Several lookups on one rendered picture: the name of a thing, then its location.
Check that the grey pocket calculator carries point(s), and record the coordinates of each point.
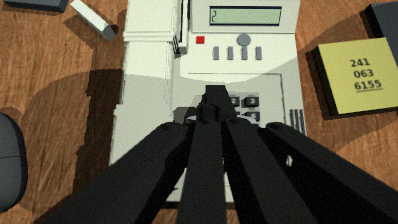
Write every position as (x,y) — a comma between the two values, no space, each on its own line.
(45,5)

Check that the dark grey computer mouse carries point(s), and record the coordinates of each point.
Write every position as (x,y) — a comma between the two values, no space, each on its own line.
(13,163)

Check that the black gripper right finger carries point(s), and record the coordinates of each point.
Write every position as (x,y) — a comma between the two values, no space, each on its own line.
(264,192)

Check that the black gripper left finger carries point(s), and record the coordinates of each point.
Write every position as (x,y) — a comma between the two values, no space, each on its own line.
(135,187)

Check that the white desk phone body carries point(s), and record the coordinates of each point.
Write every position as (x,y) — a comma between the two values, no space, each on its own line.
(248,46)

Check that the yellow sticky note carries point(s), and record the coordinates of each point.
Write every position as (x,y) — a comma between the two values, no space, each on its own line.
(358,76)

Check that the beige telephone handset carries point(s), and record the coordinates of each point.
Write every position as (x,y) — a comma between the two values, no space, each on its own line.
(153,29)

